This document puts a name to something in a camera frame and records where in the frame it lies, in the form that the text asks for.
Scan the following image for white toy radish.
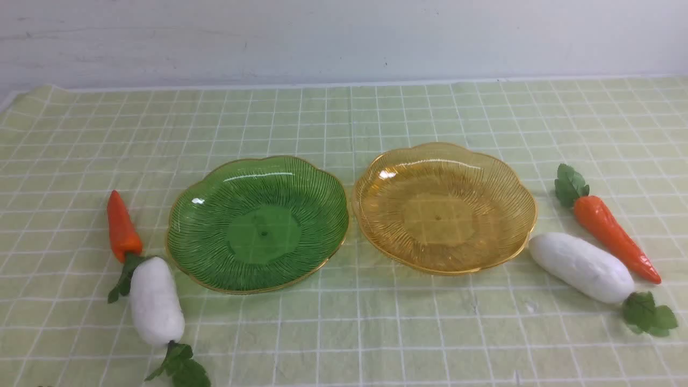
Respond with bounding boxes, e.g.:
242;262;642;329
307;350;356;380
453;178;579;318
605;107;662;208
528;232;678;336
128;256;211;386

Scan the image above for orange toy carrot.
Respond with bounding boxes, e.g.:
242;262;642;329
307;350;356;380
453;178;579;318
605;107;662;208
106;190;146;304
554;163;662;285

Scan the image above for green ribbed plastic plate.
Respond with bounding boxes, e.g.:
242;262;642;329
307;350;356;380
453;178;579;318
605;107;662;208
165;156;350;294

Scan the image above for amber ribbed plastic plate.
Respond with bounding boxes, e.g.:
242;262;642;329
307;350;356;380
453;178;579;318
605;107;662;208
350;142;538;275

